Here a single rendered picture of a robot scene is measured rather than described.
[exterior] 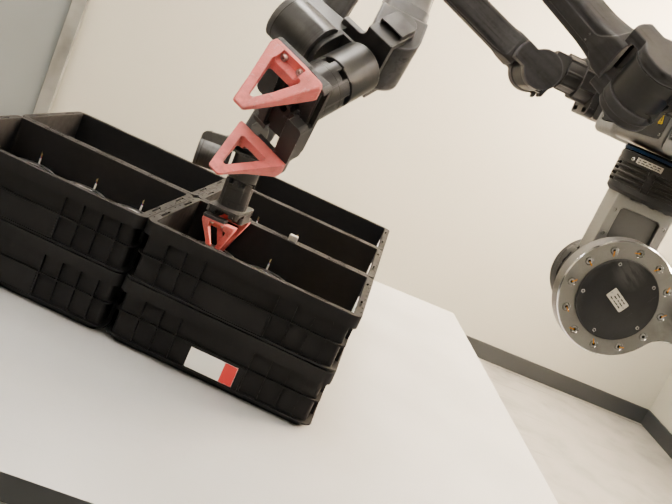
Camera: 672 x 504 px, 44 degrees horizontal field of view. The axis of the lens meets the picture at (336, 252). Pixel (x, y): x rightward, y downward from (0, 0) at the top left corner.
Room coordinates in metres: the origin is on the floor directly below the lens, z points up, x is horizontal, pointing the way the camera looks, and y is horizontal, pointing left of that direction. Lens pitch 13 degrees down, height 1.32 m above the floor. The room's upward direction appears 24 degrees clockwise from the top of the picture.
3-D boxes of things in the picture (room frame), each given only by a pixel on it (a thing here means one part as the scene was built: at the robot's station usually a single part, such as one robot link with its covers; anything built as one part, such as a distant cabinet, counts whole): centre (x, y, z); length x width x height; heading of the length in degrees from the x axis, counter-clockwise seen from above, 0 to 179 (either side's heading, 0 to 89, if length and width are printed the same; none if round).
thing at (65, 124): (1.78, 0.50, 0.87); 0.40 x 0.30 x 0.11; 88
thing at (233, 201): (1.54, 0.22, 0.98); 0.10 x 0.07 x 0.07; 174
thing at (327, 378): (1.47, 0.11, 0.76); 0.40 x 0.30 x 0.12; 88
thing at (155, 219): (1.47, 0.11, 0.92); 0.40 x 0.30 x 0.02; 88
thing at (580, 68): (1.66, -0.29, 1.45); 0.09 x 0.08 x 0.12; 9
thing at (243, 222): (1.56, 0.21, 0.91); 0.07 x 0.07 x 0.09; 84
